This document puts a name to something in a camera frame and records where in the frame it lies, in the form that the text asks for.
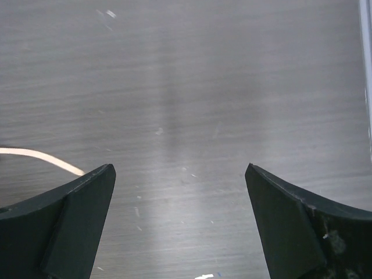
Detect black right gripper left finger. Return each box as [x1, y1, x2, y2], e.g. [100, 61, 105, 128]
[1, 164, 116, 279]

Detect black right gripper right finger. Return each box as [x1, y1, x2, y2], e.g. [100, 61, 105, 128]
[245, 164, 371, 279]

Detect beige cloth trousers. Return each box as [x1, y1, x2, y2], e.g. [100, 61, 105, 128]
[1, 147, 85, 176]

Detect aluminium frame rail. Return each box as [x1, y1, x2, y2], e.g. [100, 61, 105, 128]
[358, 0, 371, 155]

